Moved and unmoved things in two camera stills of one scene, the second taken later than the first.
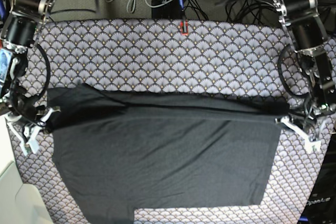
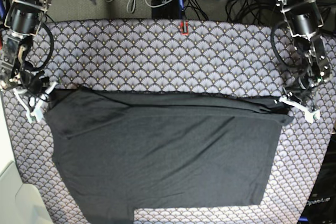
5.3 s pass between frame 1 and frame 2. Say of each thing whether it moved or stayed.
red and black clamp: stayed
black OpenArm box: stayed
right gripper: moved
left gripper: moved
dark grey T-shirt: stayed
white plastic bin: stayed
